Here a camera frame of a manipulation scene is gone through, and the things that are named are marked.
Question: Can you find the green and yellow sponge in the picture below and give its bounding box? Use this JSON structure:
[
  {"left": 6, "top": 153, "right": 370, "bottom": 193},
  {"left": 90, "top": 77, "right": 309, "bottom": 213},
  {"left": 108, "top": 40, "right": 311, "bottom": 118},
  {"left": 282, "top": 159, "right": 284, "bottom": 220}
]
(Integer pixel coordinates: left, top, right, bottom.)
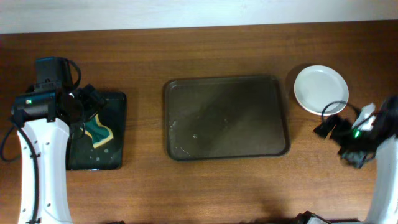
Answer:
[{"left": 80, "top": 114, "right": 114, "bottom": 149}]

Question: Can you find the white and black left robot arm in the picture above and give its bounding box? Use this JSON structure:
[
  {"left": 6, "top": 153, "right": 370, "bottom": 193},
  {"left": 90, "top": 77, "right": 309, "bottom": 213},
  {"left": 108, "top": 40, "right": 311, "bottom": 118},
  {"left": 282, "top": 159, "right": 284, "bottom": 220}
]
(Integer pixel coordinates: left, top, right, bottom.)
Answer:
[{"left": 10, "top": 85, "right": 106, "bottom": 223}]

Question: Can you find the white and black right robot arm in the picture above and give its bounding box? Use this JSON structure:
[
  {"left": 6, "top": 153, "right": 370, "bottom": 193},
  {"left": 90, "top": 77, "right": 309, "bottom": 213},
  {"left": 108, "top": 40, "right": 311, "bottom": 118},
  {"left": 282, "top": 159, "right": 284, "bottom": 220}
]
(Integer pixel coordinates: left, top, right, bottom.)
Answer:
[{"left": 342, "top": 95, "right": 397, "bottom": 224}]

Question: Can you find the black water tray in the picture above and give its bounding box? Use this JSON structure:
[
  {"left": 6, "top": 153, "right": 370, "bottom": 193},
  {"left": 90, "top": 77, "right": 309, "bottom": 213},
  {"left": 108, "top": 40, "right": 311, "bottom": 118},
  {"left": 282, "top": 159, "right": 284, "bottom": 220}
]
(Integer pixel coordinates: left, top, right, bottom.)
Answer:
[{"left": 66, "top": 92, "right": 127, "bottom": 170}]

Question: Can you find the dark brown serving tray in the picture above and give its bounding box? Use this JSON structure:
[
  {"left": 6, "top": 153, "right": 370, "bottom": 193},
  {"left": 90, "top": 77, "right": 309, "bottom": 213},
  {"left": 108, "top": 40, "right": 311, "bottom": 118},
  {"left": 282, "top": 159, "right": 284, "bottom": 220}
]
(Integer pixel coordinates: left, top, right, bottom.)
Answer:
[{"left": 163, "top": 75, "right": 291, "bottom": 161}]

